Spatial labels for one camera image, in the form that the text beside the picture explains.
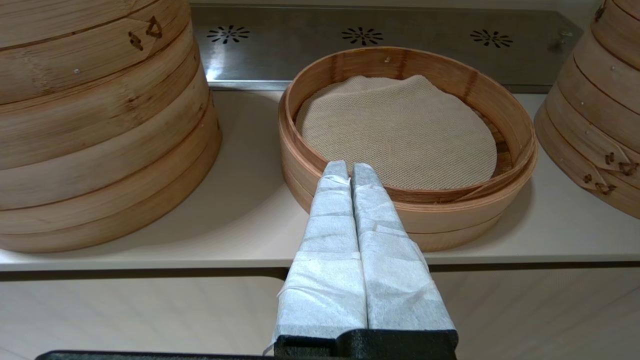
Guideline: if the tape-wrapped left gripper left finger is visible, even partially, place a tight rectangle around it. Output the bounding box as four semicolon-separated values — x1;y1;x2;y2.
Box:
274;160;369;341

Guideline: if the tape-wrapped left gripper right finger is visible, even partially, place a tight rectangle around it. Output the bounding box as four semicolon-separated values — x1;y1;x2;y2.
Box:
351;162;457;332

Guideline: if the single bamboo steamer tray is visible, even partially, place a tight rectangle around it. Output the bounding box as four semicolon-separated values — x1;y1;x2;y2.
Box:
278;46;539;252

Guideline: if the beige mesh steamer liner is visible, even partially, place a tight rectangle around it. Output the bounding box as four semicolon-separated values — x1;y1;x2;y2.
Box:
295;75;498;191

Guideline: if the wide bamboo steamer stack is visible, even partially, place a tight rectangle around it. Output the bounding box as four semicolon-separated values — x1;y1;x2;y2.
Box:
0;0;223;253

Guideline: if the tall bamboo steamer basket stack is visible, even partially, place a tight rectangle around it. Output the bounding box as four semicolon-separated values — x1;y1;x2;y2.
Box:
533;0;640;219

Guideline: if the steel vent panel with flower holes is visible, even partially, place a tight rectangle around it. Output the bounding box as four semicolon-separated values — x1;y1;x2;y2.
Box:
190;4;583;94

